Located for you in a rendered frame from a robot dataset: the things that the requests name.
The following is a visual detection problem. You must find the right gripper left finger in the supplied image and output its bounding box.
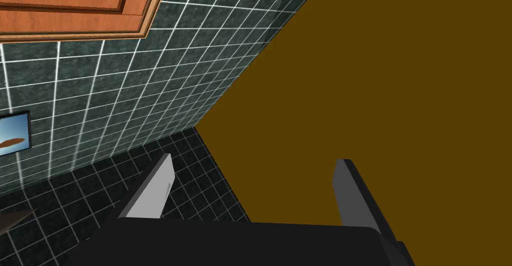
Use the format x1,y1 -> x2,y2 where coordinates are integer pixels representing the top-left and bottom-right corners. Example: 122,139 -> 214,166
118,153 -> 176,220

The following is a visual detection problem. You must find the blue framed wall picture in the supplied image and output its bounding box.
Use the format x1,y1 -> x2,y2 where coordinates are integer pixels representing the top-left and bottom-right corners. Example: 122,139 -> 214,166
0,111 -> 33,157

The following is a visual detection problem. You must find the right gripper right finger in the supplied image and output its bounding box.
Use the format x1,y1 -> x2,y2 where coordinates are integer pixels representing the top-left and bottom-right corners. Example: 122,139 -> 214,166
332,158 -> 397,242

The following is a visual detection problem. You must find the brown wooden door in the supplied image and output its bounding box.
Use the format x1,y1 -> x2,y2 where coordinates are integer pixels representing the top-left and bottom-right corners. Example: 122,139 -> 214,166
0,0 -> 172,44

